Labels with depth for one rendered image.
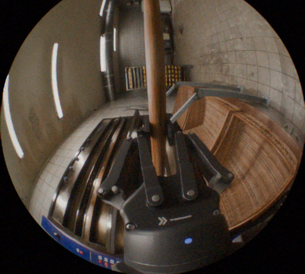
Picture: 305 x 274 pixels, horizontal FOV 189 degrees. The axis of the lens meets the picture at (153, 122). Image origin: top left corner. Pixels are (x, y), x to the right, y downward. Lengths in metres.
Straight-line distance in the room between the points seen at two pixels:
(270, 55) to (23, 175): 2.80
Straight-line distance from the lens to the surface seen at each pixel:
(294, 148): 0.64
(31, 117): 1.50
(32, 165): 1.51
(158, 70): 0.16
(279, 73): 1.27
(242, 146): 0.81
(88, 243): 0.82
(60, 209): 1.03
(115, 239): 0.56
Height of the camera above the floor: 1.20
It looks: 1 degrees down
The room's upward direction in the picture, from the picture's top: 94 degrees counter-clockwise
